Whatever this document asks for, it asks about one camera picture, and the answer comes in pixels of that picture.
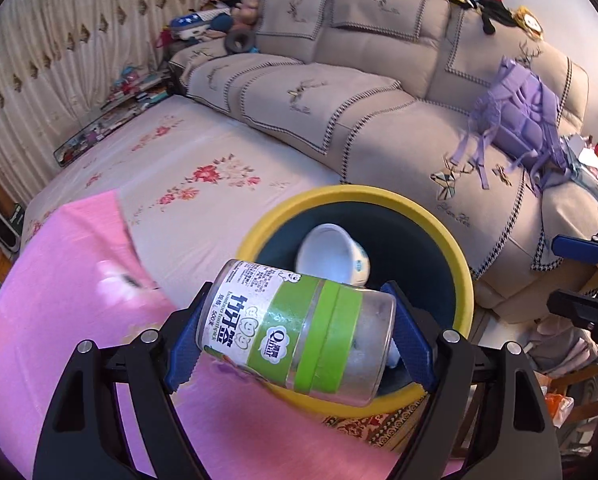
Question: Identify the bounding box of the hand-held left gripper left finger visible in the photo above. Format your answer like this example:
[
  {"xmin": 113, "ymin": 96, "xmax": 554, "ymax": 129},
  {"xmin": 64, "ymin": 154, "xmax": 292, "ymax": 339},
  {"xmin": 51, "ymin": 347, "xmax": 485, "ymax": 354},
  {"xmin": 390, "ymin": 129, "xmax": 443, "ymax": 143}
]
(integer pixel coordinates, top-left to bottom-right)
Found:
[{"xmin": 33, "ymin": 281, "xmax": 214, "ymax": 480}]

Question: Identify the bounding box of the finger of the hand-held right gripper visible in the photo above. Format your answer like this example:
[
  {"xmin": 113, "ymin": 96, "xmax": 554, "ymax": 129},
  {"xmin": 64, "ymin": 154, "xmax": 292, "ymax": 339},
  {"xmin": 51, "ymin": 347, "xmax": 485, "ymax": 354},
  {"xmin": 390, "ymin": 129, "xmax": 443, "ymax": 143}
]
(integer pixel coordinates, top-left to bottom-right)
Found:
[
  {"xmin": 547, "ymin": 289, "xmax": 598, "ymax": 326},
  {"xmin": 552, "ymin": 228, "xmax": 598, "ymax": 267}
]

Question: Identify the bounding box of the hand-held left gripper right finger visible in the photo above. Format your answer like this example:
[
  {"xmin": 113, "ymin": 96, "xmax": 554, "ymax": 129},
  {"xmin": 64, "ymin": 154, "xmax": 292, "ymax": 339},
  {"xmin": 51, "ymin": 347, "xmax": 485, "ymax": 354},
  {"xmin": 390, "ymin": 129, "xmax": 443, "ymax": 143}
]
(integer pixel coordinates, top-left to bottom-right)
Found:
[{"xmin": 381, "ymin": 281, "xmax": 562, "ymax": 480}]

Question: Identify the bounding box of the dark bin with yellow rim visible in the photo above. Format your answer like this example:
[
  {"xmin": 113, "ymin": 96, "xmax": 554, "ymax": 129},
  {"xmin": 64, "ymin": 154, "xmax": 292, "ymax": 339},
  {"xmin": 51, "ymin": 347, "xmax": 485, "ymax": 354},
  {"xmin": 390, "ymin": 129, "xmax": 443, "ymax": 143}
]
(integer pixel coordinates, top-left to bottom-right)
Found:
[{"xmin": 235, "ymin": 185, "xmax": 474, "ymax": 417}]

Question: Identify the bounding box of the clear toothpick jar green label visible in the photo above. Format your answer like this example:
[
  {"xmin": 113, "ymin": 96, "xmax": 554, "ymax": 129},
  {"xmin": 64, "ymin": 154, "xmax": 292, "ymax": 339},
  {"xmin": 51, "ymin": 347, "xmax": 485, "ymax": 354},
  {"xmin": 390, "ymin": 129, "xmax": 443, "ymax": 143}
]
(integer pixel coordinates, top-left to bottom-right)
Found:
[{"xmin": 197, "ymin": 258, "xmax": 397, "ymax": 407}]

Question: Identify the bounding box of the pile of clothes and papers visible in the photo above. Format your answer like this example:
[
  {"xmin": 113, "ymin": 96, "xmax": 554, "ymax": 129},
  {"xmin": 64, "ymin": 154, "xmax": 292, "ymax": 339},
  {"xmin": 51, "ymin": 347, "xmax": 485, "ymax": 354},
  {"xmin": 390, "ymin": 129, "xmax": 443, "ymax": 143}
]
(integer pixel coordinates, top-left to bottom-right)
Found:
[{"xmin": 561, "ymin": 132, "xmax": 598, "ymax": 211}]

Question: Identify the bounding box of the patterned floor rug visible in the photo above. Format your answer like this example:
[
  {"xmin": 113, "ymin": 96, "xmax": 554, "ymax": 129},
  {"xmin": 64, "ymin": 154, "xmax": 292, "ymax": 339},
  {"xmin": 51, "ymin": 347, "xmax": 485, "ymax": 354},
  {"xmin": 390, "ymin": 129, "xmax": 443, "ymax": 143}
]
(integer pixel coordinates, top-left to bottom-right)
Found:
[{"xmin": 324, "ymin": 400, "xmax": 430, "ymax": 453}]

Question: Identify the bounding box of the pink tablecloth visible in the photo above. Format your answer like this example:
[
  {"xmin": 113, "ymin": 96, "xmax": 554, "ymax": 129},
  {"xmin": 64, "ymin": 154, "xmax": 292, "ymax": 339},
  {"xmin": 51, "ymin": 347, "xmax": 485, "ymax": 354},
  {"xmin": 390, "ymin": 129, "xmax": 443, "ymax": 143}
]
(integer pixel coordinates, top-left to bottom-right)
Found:
[{"xmin": 0, "ymin": 190, "xmax": 470, "ymax": 480}]

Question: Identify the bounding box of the purple backpack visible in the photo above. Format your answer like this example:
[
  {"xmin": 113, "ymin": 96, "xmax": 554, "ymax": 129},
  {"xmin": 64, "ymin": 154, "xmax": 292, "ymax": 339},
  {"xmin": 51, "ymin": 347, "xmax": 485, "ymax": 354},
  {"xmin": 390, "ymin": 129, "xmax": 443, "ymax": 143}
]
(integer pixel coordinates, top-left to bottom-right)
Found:
[{"xmin": 451, "ymin": 56, "xmax": 574, "ymax": 196}]

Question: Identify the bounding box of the floral bed sheet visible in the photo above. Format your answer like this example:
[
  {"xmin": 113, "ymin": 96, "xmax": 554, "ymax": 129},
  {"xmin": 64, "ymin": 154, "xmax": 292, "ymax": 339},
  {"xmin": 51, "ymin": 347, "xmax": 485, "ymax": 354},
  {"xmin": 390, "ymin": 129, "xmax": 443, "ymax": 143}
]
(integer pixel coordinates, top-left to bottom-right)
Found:
[{"xmin": 21, "ymin": 95, "xmax": 344, "ymax": 261}]

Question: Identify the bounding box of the beige sofa with deer covers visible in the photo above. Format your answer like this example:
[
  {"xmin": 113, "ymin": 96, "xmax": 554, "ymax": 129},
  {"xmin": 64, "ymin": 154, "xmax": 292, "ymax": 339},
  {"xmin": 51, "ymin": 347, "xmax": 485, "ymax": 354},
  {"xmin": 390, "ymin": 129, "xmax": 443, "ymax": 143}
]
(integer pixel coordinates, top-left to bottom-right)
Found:
[{"xmin": 168, "ymin": 0, "xmax": 598, "ymax": 321}]

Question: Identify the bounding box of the black yellow plush toy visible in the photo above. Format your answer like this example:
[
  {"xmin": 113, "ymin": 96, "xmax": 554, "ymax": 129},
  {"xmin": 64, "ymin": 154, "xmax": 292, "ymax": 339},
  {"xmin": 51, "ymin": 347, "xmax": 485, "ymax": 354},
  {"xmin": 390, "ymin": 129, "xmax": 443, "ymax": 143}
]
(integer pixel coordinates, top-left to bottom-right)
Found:
[{"xmin": 446, "ymin": 0, "xmax": 547, "ymax": 38}]

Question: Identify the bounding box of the low shelf with books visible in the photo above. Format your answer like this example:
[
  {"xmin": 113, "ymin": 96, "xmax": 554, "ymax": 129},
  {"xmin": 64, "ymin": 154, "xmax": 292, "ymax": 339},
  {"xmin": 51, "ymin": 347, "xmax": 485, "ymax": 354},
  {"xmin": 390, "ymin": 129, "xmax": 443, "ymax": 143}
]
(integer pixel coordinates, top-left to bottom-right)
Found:
[{"xmin": 54, "ymin": 72, "xmax": 174, "ymax": 168}]

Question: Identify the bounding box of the grey neck pillow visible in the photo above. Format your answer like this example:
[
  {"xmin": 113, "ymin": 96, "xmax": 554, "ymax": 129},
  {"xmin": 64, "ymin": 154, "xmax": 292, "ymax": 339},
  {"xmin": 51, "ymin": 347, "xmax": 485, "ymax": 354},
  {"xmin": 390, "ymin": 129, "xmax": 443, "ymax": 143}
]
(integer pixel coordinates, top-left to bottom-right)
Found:
[{"xmin": 225, "ymin": 30, "xmax": 256, "ymax": 55}]

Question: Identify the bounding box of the beige patterned curtain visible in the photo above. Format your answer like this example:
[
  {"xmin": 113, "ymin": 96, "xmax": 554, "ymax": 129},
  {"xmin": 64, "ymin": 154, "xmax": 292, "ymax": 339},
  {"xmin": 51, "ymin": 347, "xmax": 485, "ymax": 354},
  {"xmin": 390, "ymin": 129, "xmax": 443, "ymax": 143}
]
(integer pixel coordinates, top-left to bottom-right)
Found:
[{"xmin": 0, "ymin": 0, "xmax": 214, "ymax": 191}]

